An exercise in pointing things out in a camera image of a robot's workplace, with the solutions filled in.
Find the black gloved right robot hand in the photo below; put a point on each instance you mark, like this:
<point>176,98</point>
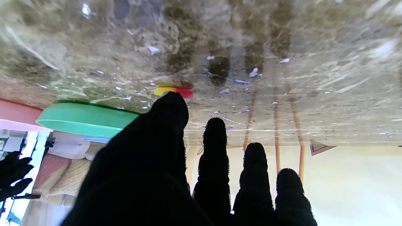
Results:
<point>14,175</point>

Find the small red white candy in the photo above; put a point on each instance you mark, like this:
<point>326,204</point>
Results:
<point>176,91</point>

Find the green square plastic dish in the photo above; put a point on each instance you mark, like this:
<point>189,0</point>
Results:
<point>84,121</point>

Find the blue square plastic dish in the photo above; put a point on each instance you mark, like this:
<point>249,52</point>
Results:
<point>97,139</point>

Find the beige sofa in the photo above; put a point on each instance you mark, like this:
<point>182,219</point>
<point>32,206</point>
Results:
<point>59,179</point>

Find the wooden tripod floor lamp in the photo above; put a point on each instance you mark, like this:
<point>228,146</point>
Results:
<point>276,138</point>

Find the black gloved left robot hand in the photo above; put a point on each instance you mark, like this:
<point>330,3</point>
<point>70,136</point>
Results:
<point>150,175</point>

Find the cream knitted cushion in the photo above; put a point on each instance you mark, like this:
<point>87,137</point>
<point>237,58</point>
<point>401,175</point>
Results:
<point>72,179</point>

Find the pink square plastic dish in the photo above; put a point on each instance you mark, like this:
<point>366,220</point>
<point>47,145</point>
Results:
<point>19,117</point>

